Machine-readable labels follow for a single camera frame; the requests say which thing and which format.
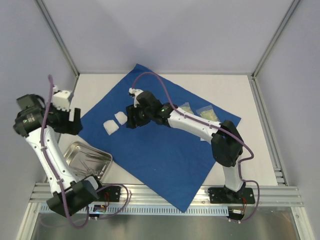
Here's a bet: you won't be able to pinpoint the white gauze pad large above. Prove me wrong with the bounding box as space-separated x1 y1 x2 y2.
103 119 119 136

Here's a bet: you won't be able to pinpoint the steel pointed scissors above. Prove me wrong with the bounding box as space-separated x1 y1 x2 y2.
80 160 100 176

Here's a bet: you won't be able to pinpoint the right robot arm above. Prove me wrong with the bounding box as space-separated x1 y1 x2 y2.
126 88 246 203

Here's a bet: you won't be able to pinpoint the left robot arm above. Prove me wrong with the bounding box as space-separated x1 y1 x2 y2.
13 94 105 217

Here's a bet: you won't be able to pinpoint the blue surgical drape cloth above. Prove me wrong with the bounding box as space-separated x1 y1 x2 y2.
77 63 242 214

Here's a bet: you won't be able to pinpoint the green packet in plastic left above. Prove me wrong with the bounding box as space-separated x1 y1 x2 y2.
179 102 194 115

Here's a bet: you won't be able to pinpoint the green packet in plastic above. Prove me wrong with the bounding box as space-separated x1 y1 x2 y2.
179 102 194 115
196 105 220 122

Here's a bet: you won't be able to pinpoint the stainless steel instrument tray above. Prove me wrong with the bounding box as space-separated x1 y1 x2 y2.
63 141 113 181

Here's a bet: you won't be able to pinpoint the green packet in plastic right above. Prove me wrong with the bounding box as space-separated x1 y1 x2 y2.
196 105 220 122

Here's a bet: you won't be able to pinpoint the small white green sachet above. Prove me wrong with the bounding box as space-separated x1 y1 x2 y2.
200 137 212 143

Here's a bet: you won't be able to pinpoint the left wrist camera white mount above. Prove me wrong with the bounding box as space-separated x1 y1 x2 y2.
51 85 74 112

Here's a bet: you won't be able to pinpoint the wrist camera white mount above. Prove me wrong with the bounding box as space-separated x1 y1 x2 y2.
128 87 144 108
51 85 74 112

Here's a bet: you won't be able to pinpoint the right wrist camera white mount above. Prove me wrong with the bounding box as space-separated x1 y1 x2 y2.
128 87 144 108

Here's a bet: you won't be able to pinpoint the aluminium front rail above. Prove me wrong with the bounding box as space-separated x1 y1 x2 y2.
29 182 305 208

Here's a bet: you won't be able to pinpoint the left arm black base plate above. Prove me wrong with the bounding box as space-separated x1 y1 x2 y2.
97 186 121 203

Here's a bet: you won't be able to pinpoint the slotted cable duct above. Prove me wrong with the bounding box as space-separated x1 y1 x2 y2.
38 205 230 215

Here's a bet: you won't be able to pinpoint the aluminium frame post left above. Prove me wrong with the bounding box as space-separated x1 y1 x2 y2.
34 0 80 79

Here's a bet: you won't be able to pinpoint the aluminium frame post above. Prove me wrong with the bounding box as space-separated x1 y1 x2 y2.
251 0 302 80
34 0 80 79

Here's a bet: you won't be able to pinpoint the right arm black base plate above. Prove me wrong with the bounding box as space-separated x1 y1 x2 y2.
207 187 256 204

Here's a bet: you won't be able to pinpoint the aluminium side rail right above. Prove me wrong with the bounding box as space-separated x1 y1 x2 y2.
249 75 288 186

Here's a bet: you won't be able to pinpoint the aluminium frame post right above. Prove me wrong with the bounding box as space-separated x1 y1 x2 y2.
251 0 302 80

